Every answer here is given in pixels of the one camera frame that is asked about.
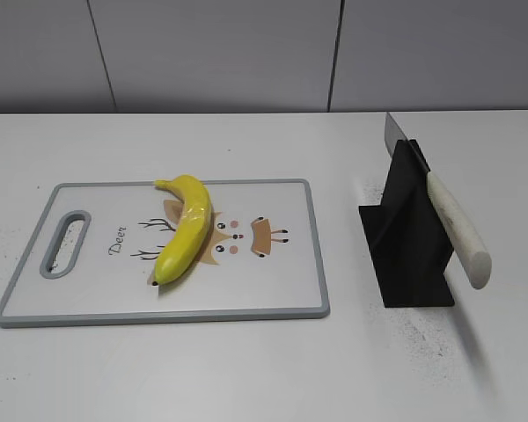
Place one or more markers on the white-handled kitchen knife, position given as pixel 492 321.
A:
pixel 465 239

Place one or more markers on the yellow plastic banana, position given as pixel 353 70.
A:
pixel 193 227

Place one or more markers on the black knife stand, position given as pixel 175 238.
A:
pixel 408 245

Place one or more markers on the white grey-rimmed cutting board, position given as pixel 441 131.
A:
pixel 91 257

